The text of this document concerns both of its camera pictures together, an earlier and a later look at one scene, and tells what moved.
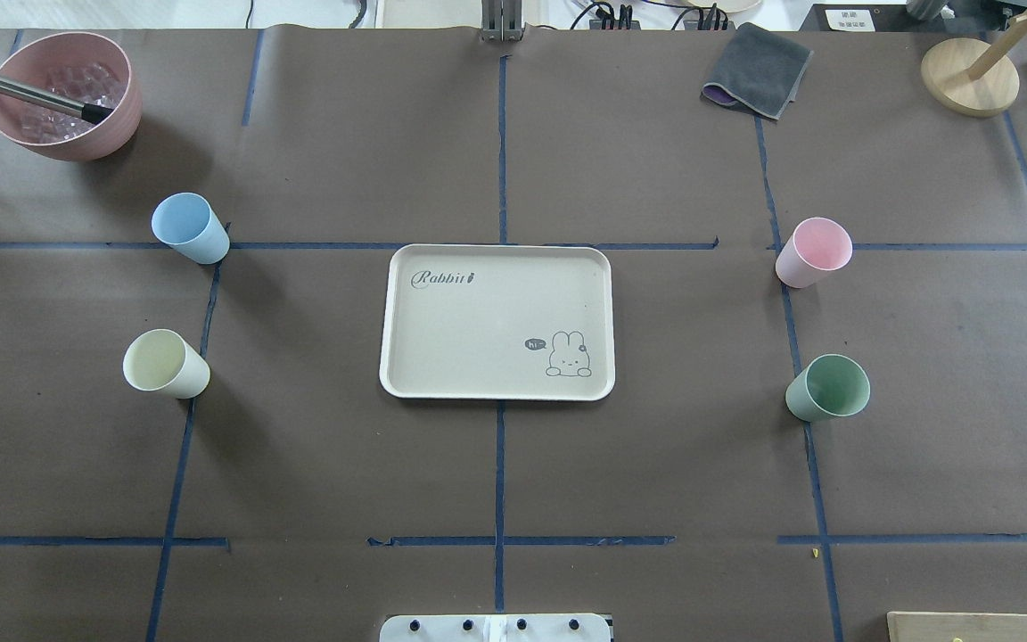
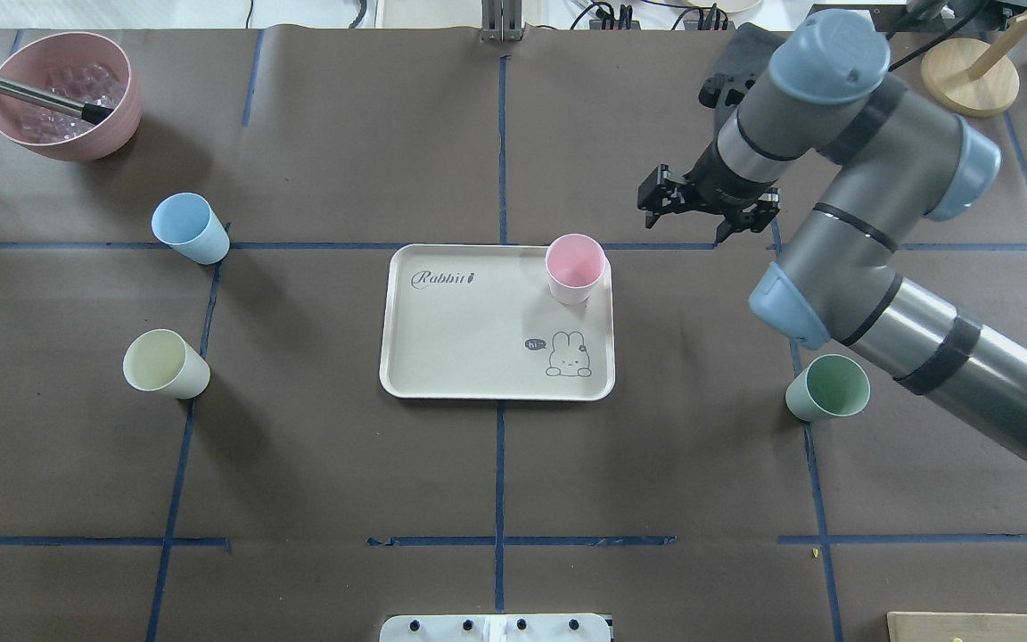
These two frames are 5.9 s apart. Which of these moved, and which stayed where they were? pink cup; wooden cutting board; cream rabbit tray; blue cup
Moved: pink cup
Stayed: wooden cutting board; cream rabbit tray; blue cup
